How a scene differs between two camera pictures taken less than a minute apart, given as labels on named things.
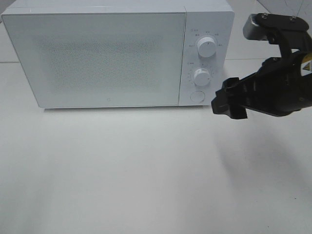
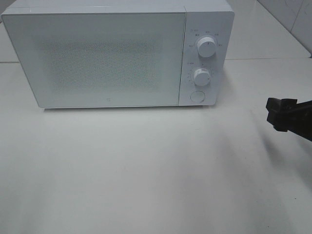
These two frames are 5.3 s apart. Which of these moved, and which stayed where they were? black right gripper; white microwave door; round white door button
Moved: black right gripper
Stayed: white microwave door; round white door button
